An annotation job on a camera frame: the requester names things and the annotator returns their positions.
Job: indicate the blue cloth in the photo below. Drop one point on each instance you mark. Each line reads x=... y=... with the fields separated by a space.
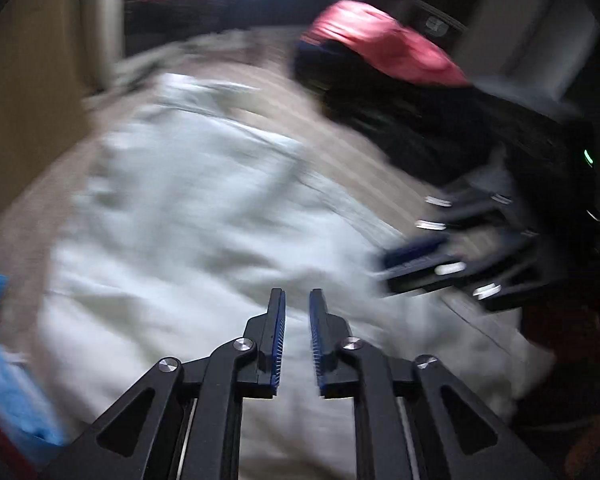
x=10 y=360

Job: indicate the beige patterned mat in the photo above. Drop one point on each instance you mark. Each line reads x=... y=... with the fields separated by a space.
x=330 y=125

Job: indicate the brown wooden panel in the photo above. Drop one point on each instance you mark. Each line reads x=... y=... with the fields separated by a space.
x=30 y=110

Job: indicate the white garment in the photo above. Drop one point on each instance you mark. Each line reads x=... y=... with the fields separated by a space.
x=180 y=210

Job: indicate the red garment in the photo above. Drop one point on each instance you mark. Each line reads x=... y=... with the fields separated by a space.
x=380 y=40

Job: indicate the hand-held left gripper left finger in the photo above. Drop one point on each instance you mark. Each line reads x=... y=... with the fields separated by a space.
x=278 y=340

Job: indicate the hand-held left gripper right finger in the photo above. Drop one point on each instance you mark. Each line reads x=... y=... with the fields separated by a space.
x=316 y=340

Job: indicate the grey furniture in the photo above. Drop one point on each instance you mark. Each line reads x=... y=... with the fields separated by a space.
x=530 y=35

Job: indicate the white post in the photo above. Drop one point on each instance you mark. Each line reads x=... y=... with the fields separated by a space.
x=102 y=20

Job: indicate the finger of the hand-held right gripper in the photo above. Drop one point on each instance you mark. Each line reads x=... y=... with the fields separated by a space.
x=460 y=210
x=415 y=257

